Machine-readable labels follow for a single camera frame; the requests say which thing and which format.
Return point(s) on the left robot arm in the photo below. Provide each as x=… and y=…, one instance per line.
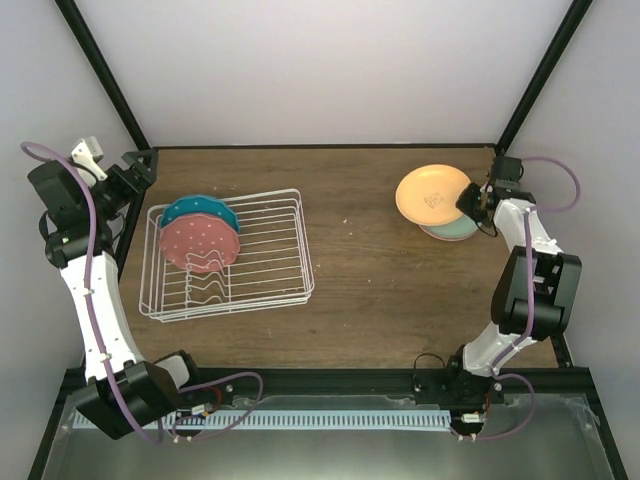
x=123, y=391

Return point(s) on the pink polka dot plate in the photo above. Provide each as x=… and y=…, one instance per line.
x=199, y=243

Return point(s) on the white slotted cable duct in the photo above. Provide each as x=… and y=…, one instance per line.
x=402, y=420

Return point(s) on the orange plate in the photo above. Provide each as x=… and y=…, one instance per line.
x=428, y=195

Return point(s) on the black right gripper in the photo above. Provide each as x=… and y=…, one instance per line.
x=464, y=202

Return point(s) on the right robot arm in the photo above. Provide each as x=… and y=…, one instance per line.
x=533, y=298

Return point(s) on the white wire dish rack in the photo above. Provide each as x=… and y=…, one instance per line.
x=273, y=268

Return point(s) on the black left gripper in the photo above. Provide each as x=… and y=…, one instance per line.
x=136, y=189

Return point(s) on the mint green flower plate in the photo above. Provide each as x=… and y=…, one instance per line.
x=458, y=230

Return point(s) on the teal polka dot plate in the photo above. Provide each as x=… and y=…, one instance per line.
x=205, y=210

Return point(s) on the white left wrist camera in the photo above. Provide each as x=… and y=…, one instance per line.
x=86, y=155

